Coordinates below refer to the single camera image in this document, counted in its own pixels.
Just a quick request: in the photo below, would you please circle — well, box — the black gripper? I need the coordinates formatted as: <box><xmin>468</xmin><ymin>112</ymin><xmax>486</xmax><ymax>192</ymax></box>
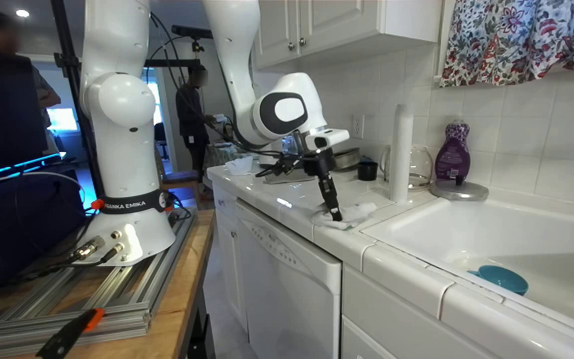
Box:
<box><xmin>299</xmin><ymin>148</ymin><xmax>345</xmax><ymax>223</ymax></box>

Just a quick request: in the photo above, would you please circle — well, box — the white paper towel roll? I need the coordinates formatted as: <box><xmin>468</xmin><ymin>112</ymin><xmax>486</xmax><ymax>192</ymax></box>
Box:
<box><xmin>386</xmin><ymin>102</ymin><xmax>416</xmax><ymax>206</ymax></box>

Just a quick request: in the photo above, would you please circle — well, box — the black measuring cup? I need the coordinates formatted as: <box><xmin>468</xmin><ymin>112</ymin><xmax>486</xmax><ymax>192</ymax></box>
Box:
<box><xmin>354</xmin><ymin>156</ymin><xmax>380</xmax><ymax>184</ymax></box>

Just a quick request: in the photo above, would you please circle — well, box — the white dishwasher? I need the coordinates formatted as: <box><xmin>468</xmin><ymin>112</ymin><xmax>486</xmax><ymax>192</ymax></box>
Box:
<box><xmin>233</xmin><ymin>198</ymin><xmax>345</xmax><ymax>359</ymax></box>

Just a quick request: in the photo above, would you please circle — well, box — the white base cabinet door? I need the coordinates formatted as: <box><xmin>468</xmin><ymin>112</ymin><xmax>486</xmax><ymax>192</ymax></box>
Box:
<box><xmin>209</xmin><ymin>182</ymin><xmax>249</xmax><ymax>335</ymax></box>

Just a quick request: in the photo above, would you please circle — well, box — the silver round dish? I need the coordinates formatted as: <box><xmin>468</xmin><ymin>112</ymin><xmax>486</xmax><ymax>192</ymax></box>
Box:
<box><xmin>426</xmin><ymin>178</ymin><xmax>492</xmax><ymax>204</ymax></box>

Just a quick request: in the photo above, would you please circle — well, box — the purple bottle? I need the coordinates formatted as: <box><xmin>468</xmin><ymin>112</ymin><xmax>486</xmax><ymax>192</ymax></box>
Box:
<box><xmin>432</xmin><ymin>122</ymin><xmax>474</xmax><ymax>188</ymax></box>

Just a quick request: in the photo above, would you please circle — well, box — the white sink cabinet front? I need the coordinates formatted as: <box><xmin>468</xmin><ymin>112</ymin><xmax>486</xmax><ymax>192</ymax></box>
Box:
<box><xmin>339</xmin><ymin>263</ymin><xmax>502</xmax><ymax>359</ymax></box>

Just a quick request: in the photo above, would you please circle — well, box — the standing person in dark clothes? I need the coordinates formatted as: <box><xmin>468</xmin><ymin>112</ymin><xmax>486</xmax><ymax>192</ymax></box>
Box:
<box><xmin>173</xmin><ymin>60</ymin><xmax>215</xmax><ymax>176</ymax></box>

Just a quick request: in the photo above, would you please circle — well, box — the white kitchen sink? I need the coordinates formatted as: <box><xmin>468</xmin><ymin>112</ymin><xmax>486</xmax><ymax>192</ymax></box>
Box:
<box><xmin>358</xmin><ymin>194</ymin><xmax>574</xmax><ymax>335</ymax></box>

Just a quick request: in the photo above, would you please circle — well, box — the wide white upper cabinet door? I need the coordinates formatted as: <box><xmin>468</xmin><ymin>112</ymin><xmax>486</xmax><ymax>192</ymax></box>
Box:
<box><xmin>297</xmin><ymin>0</ymin><xmax>384</xmax><ymax>52</ymax></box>

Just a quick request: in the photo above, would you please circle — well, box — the narrow white upper cabinet door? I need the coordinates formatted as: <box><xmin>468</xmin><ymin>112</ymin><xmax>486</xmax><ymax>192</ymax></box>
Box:
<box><xmin>255</xmin><ymin>0</ymin><xmax>303</xmax><ymax>68</ymax></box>

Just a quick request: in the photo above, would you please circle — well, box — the wooden workbench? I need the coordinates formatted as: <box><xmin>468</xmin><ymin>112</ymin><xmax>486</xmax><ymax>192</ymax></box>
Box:
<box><xmin>0</xmin><ymin>208</ymin><xmax>217</xmax><ymax>359</ymax></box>

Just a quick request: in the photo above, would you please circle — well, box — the floral window curtain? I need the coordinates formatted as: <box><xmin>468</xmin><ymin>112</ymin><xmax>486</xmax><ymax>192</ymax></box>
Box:
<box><xmin>436</xmin><ymin>0</ymin><xmax>574</xmax><ymax>90</ymax></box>

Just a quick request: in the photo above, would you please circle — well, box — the black bulky case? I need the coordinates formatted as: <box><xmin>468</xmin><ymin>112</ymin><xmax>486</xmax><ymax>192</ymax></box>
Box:
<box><xmin>0</xmin><ymin>168</ymin><xmax>93</xmax><ymax>291</ymax></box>

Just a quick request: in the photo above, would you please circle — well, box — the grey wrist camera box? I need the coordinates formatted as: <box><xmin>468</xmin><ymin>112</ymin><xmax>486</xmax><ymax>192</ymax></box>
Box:
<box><xmin>301</xmin><ymin>126</ymin><xmax>352</xmax><ymax>156</ymax></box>

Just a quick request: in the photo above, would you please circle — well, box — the white wall outlet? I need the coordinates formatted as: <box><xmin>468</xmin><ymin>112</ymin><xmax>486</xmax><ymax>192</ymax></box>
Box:
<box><xmin>350</xmin><ymin>112</ymin><xmax>368</xmax><ymax>142</ymax></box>

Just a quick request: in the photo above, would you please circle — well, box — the black mounted camera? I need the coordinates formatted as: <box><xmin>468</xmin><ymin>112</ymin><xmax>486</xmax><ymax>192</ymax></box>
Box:
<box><xmin>169</xmin><ymin>24</ymin><xmax>219</xmax><ymax>56</ymax></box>

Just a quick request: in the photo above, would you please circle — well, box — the grey base cable plug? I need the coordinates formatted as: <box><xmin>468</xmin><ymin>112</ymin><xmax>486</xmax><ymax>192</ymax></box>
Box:
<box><xmin>71</xmin><ymin>233</ymin><xmax>129</xmax><ymax>265</ymax></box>

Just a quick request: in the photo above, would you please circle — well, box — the aluminium extrusion frame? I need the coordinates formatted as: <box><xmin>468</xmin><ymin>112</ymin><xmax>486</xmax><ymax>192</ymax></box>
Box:
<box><xmin>0</xmin><ymin>214</ymin><xmax>197</xmax><ymax>343</ymax></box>

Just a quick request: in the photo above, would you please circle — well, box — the black clamp with orange handle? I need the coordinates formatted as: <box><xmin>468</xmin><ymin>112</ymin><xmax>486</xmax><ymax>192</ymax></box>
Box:
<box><xmin>34</xmin><ymin>305</ymin><xmax>107</xmax><ymax>359</ymax></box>

